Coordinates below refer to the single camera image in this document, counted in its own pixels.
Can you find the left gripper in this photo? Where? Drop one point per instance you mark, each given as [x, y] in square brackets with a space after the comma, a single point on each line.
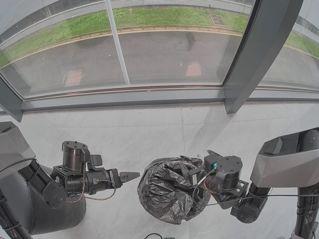
[99, 180]

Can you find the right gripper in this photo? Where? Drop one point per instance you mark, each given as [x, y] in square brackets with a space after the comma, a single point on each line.
[199, 175]

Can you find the clear printed wrapper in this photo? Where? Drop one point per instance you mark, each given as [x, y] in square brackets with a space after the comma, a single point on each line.
[198, 155]

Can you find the black plastic bag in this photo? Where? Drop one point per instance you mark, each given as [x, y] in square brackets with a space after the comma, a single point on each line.
[159, 190]

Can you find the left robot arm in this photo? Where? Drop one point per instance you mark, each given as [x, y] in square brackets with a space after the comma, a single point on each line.
[17, 143]

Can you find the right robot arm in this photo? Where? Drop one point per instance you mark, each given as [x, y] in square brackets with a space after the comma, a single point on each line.
[274, 163]

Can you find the window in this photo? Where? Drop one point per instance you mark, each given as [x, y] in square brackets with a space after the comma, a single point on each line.
[174, 58]

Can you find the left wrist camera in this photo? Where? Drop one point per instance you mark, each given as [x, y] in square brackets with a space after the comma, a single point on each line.
[96, 160]

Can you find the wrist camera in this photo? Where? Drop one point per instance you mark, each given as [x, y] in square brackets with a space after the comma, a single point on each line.
[211, 159]
[96, 160]

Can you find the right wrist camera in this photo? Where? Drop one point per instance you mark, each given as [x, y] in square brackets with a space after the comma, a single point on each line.
[211, 159]

